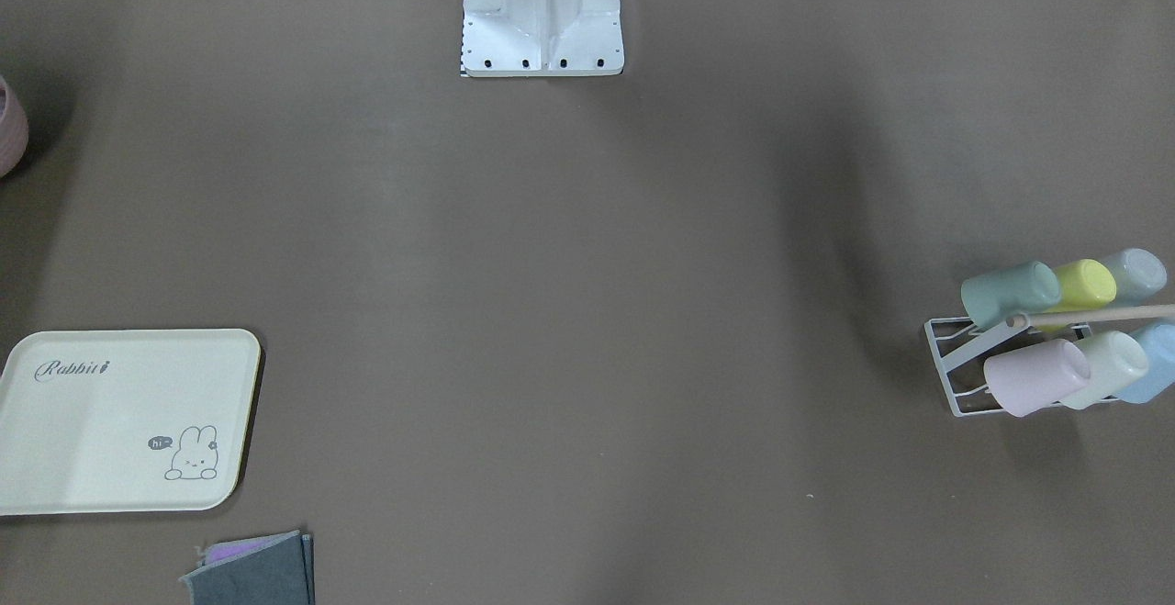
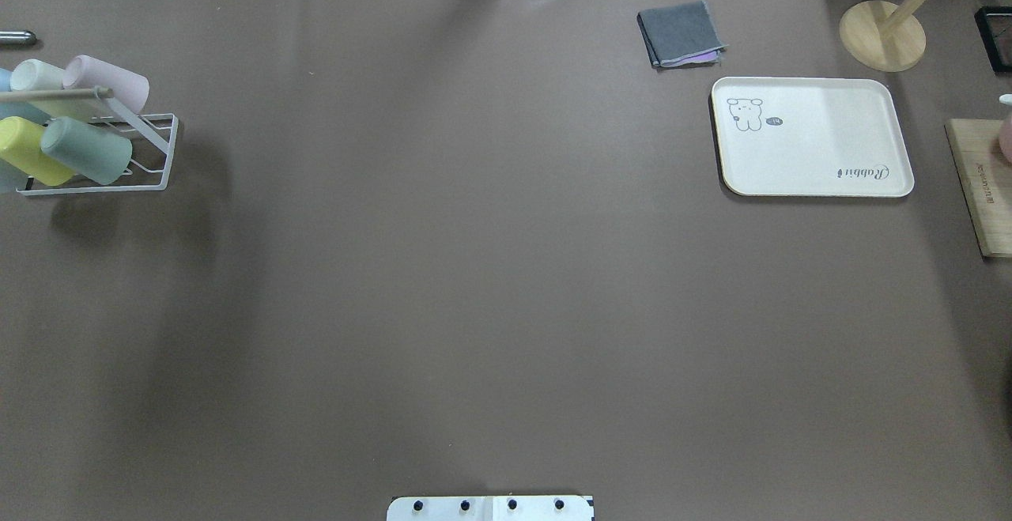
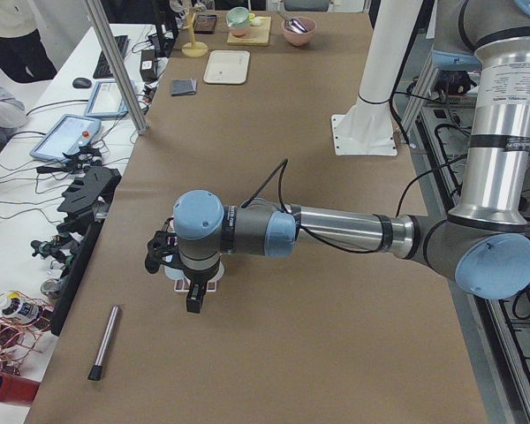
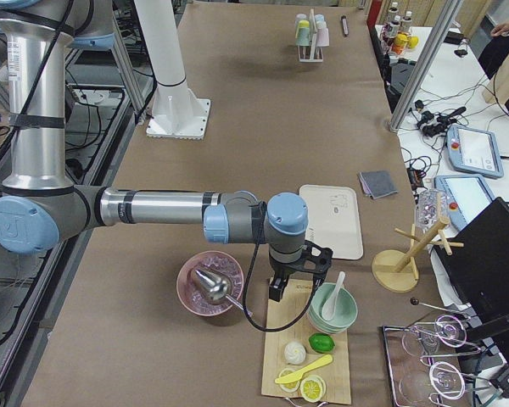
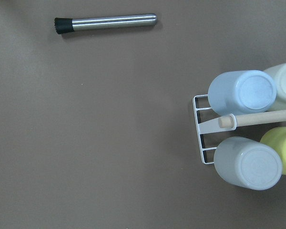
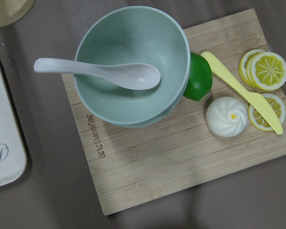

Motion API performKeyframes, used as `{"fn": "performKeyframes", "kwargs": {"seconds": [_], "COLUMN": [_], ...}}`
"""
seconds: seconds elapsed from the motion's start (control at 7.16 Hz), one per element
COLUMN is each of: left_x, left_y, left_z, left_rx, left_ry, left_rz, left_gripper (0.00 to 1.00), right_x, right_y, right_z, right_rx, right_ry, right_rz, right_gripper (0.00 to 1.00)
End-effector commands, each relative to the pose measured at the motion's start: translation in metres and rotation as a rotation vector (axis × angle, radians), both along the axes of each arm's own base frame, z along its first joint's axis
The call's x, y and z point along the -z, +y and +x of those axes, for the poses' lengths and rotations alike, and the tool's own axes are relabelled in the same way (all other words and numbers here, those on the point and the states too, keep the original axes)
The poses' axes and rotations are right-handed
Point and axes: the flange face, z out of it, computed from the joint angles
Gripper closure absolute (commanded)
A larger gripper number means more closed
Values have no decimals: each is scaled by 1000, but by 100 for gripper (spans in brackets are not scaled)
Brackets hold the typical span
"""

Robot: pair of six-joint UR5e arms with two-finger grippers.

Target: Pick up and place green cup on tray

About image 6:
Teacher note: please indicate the single lemon slice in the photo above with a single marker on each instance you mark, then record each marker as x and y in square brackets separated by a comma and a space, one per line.
[276, 104]

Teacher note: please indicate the green bowl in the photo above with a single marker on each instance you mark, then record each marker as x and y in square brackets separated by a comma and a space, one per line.
[127, 35]

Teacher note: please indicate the cream rabbit tray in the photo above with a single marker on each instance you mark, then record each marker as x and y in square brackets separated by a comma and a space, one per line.
[13, 157]

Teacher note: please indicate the green lime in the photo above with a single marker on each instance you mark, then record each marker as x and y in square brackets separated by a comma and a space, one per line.
[200, 78]

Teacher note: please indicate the yellow plastic knife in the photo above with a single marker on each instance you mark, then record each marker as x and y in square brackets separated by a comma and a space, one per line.
[255, 99]

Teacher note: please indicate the wooden mug tree stand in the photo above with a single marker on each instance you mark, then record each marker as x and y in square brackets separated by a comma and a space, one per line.
[13, 10]

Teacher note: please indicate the stacked lemon slices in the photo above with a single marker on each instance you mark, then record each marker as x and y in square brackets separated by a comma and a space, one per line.
[263, 70]

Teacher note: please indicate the white toy bun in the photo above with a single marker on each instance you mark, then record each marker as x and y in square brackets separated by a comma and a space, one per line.
[226, 117]

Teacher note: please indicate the white spoon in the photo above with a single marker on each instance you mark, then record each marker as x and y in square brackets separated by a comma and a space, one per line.
[134, 76]

